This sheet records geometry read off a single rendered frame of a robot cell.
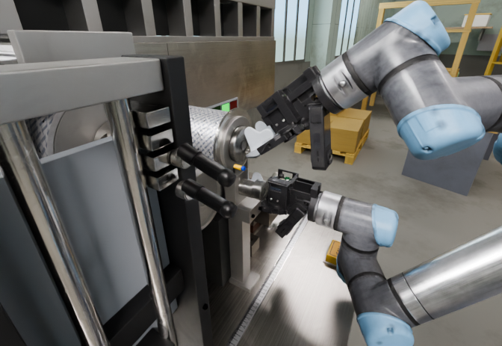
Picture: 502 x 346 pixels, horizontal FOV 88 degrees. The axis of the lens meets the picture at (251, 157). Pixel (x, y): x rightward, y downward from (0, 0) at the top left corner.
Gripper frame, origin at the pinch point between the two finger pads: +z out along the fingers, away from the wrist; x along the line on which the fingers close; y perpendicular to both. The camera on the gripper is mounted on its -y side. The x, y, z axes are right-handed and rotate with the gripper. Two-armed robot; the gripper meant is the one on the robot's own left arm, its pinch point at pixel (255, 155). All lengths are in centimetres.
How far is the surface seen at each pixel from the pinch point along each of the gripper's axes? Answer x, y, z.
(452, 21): -744, -17, -111
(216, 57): -38, 36, 18
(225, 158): 5.9, 2.8, 2.2
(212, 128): 5.4, 9.0, 1.0
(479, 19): -670, -41, -137
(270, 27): -85, 45, 12
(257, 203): 3.4, -8.7, 4.1
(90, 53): 28.6, 17.0, -12.3
